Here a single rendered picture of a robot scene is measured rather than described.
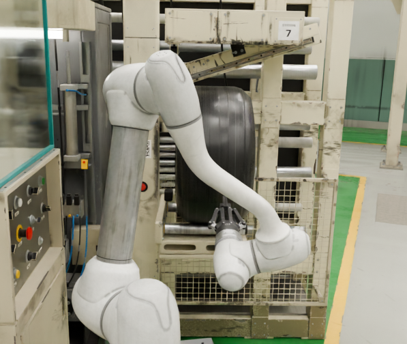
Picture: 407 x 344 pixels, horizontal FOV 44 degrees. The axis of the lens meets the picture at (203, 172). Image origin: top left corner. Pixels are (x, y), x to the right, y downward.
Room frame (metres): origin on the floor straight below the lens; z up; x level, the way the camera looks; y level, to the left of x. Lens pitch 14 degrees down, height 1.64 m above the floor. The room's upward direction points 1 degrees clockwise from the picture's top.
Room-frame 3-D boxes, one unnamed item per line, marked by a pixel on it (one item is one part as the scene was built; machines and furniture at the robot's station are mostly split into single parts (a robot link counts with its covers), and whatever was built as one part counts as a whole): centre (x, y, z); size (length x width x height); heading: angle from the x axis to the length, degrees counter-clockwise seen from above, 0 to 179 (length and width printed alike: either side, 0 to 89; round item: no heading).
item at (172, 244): (1.97, -0.01, 0.84); 0.36 x 0.09 x 0.06; 91
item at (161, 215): (2.11, 0.17, 0.90); 0.40 x 0.03 x 0.10; 1
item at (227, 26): (2.41, -0.12, 1.71); 0.61 x 0.25 x 0.15; 91
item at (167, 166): (2.49, 0.23, 1.05); 0.20 x 0.15 x 0.30; 91
